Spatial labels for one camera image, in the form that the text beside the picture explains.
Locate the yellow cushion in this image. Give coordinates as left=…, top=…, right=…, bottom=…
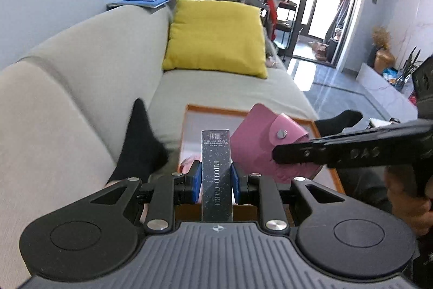
left=162, top=0, right=269, bottom=80

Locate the green potted plant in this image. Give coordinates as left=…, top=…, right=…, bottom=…
left=395, top=47, right=424, bottom=90

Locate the dried flower bunch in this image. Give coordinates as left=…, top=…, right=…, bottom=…
left=372, top=26, right=393, bottom=49

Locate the person's left leg black sock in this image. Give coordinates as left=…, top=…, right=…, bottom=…
left=105, top=98, right=170, bottom=189

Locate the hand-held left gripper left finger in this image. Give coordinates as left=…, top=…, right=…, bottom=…
left=83, top=160, right=204, bottom=236

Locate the white low cabinet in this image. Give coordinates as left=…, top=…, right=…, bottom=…
left=358, top=62, right=419, bottom=122

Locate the gold vase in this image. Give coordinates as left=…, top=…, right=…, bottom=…
left=376, top=47, right=396, bottom=72

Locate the orange cardboard box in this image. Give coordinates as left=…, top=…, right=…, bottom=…
left=176, top=103, right=346, bottom=222

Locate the black clothes rack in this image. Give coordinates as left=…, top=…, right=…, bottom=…
left=263, top=0, right=299, bottom=57

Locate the black photo card box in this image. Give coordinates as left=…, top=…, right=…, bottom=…
left=201, top=129, right=233, bottom=223

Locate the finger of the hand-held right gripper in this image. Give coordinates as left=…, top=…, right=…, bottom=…
left=272, top=120, right=433, bottom=171

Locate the black framed glass door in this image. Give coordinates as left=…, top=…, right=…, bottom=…
left=293, top=0, right=370, bottom=70

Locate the beige fabric sofa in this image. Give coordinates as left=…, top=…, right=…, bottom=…
left=0, top=3, right=319, bottom=289

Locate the person's leg black sock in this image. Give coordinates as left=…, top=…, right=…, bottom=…
left=314, top=109, right=393, bottom=212
left=105, top=98, right=170, bottom=189

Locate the pink snap card holder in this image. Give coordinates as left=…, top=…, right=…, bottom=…
left=230, top=103, right=323, bottom=184

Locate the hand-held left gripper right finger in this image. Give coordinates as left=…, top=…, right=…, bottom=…
left=231, top=163, right=349, bottom=236

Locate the person's right hand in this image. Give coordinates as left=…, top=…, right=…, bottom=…
left=384, top=164, right=433, bottom=237

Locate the person's right leg black sock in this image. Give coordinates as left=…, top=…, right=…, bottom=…
left=314, top=109, right=393, bottom=212

